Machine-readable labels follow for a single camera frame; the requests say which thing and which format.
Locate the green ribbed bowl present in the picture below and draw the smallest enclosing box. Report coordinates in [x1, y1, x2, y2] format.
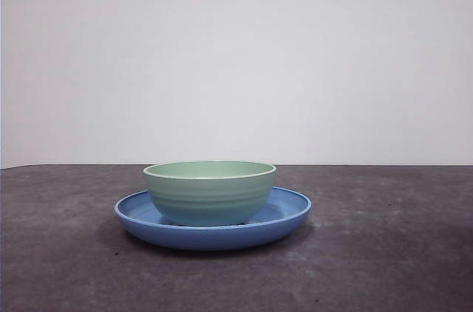
[143, 160, 277, 227]

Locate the blue round plate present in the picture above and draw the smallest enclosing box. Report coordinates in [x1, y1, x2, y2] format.
[113, 186, 313, 252]

